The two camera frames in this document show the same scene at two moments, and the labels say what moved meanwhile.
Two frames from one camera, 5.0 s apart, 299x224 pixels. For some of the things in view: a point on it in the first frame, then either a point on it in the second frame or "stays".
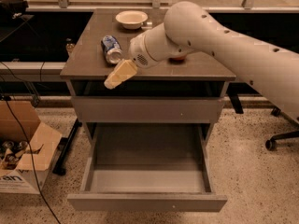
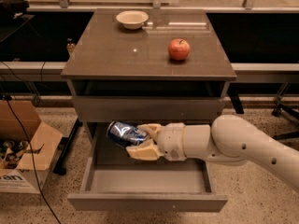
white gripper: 138,52 -> 172,139
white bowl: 131,20 stays
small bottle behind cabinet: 69,46 stays
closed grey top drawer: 146,110 stays
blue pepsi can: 112,49 -> 125,133
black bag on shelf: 12,6 stays
